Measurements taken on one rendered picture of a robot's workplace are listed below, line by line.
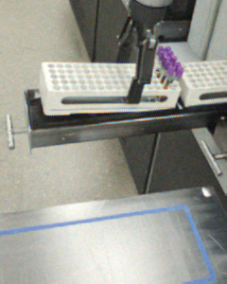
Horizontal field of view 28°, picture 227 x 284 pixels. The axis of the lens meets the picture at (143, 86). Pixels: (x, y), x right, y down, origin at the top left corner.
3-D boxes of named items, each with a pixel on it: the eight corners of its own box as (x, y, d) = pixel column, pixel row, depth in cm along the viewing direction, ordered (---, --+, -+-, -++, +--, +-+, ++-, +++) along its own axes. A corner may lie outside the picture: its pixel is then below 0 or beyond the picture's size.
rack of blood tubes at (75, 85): (160, 84, 113) (166, 64, 110) (174, 112, 106) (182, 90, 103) (38, 84, 102) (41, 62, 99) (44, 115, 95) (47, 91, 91)
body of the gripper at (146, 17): (125, -14, 92) (116, 26, 97) (137, 8, 86) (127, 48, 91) (160, -11, 95) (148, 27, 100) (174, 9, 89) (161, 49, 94)
